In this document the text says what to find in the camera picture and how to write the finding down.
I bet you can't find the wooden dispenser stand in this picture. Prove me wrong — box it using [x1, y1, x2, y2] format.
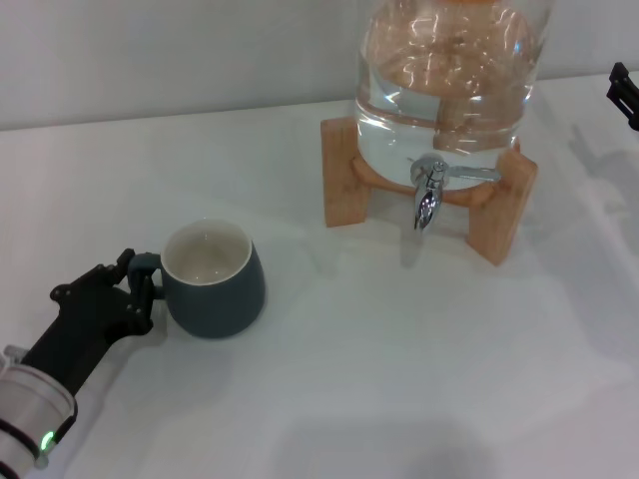
[320, 118, 539, 268]

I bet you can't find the glass water dispenser jar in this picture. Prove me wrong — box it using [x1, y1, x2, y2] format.
[352, 0, 555, 194]

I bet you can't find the chrome faucet with lever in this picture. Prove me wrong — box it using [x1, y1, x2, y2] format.
[407, 154, 503, 232]

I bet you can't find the dark grey ceramic mug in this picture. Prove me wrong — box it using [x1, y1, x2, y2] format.
[127, 218, 267, 340]

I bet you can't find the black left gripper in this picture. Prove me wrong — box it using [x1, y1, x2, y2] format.
[22, 247, 155, 395]

